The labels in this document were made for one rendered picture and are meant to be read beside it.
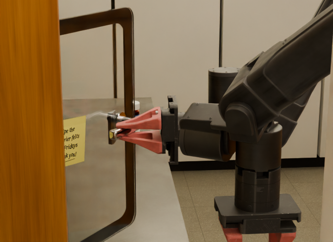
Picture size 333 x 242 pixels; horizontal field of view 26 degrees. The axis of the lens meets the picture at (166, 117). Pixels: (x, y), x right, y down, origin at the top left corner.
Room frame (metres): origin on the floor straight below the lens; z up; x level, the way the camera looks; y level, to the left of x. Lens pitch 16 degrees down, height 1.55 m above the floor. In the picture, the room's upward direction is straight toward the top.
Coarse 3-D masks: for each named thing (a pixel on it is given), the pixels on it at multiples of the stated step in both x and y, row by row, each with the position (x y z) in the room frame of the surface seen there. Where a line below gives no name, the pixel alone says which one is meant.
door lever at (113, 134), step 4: (120, 112) 1.20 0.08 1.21; (120, 116) 1.19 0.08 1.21; (124, 116) 1.20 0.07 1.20; (116, 120) 1.19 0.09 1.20; (120, 120) 1.19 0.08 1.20; (124, 120) 1.19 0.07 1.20; (116, 128) 1.12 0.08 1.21; (120, 128) 1.12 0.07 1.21; (124, 128) 1.12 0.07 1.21; (112, 132) 1.11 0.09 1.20; (116, 132) 1.11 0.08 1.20; (120, 132) 1.11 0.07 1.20; (124, 132) 1.12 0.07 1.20; (128, 132) 1.13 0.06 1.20; (112, 136) 1.11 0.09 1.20; (116, 136) 1.10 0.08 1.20; (120, 136) 1.11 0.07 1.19
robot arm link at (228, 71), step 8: (208, 72) 1.14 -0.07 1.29; (216, 72) 1.12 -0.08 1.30; (224, 72) 1.12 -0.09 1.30; (232, 72) 1.12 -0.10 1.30; (208, 80) 1.14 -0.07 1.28; (216, 80) 1.12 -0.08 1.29; (224, 80) 1.12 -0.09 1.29; (232, 80) 1.12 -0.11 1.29; (208, 88) 1.14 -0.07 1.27; (216, 88) 1.12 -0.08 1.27; (224, 88) 1.12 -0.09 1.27; (208, 96) 1.14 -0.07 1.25; (216, 96) 1.12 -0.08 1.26
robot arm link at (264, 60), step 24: (312, 24) 0.75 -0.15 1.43; (288, 48) 0.76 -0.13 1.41; (312, 48) 0.74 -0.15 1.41; (240, 72) 0.84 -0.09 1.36; (264, 72) 0.77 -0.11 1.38; (288, 72) 0.76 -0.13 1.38; (312, 72) 0.75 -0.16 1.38; (240, 96) 0.80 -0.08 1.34; (264, 96) 0.78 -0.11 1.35; (288, 96) 0.77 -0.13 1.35; (264, 120) 0.79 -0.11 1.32
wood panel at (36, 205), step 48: (0, 0) 0.89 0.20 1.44; (48, 0) 0.90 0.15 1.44; (0, 48) 0.89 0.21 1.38; (48, 48) 0.90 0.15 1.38; (0, 96) 0.89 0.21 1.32; (48, 96) 0.90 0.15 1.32; (0, 144) 0.89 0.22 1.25; (48, 144) 0.90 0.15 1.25; (0, 192) 0.89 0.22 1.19; (48, 192) 0.90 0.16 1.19; (0, 240) 0.89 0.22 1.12; (48, 240) 0.90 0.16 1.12
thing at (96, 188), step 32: (64, 32) 1.08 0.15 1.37; (96, 32) 1.15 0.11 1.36; (128, 32) 1.22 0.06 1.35; (64, 64) 1.08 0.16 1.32; (96, 64) 1.14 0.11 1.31; (128, 64) 1.22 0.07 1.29; (64, 96) 1.08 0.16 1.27; (96, 96) 1.14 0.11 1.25; (128, 96) 1.22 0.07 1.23; (96, 128) 1.14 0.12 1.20; (96, 160) 1.14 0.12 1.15; (128, 160) 1.22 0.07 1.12; (96, 192) 1.14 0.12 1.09; (128, 192) 1.22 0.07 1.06; (96, 224) 1.13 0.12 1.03; (128, 224) 1.21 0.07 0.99
